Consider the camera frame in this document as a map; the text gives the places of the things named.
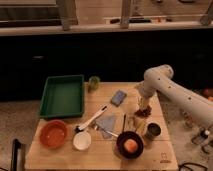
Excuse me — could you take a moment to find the metal cup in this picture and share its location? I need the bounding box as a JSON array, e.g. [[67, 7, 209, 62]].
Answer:
[[145, 123, 161, 140]]

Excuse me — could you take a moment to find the grey blue cloth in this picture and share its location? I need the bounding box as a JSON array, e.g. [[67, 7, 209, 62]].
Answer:
[[95, 114, 118, 140]]

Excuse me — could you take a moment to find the green paper cup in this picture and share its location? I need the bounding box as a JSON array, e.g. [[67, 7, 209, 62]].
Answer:
[[88, 76, 100, 91]]

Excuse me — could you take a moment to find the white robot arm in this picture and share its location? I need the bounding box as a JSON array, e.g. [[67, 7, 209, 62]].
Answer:
[[136, 65, 213, 129]]

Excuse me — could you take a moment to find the green plastic tray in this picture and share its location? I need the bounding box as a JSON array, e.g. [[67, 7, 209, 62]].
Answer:
[[39, 75, 84, 119]]

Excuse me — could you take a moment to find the black chair frame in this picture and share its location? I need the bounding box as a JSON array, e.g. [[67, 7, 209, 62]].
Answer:
[[10, 139, 26, 171]]

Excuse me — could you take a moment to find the orange ball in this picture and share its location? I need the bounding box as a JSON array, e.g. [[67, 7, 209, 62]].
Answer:
[[124, 139, 138, 153]]

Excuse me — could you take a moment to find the black frying pan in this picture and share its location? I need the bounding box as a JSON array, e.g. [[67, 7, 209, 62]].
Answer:
[[116, 115, 144, 159]]

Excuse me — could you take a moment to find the white small bowl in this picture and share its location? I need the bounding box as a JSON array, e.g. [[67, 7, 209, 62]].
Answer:
[[73, 131, 91, 151]]

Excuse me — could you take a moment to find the black cable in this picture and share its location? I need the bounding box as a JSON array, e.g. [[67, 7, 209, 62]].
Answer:
[[178, 161, 213, 171]]

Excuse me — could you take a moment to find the blue sponge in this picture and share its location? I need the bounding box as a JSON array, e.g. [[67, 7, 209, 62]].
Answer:
[[111, 90, 127, 106]]

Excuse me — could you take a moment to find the orange bowl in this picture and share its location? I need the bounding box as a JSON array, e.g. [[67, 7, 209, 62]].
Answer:
[[39, 120, 68, 149]]

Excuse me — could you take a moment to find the yellow banana piece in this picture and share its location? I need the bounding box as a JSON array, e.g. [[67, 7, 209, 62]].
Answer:
[[136, 120, 146, 135]]

